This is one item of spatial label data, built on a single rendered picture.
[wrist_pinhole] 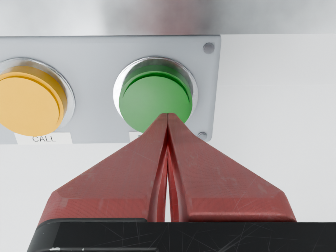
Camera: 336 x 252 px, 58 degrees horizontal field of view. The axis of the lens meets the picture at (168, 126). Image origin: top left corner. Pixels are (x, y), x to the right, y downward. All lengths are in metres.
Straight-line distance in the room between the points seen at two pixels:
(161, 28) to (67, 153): 0.22
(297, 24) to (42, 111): 0.14
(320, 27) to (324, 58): 0.13
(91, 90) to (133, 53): 0.03
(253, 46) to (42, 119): 0.18
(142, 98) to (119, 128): 0.03
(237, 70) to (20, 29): 0.18
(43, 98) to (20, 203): 0.26
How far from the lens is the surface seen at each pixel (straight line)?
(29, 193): 0.40
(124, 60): 0.17
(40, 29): 0.17
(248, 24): 0.16
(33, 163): 0.36
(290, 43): 0.29
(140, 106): 0.16
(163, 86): 0.16
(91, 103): 0.18
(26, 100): 0.18
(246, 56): 0.28
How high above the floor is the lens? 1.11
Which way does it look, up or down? 56 degrees down
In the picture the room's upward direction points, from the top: 179 degrees clockwise
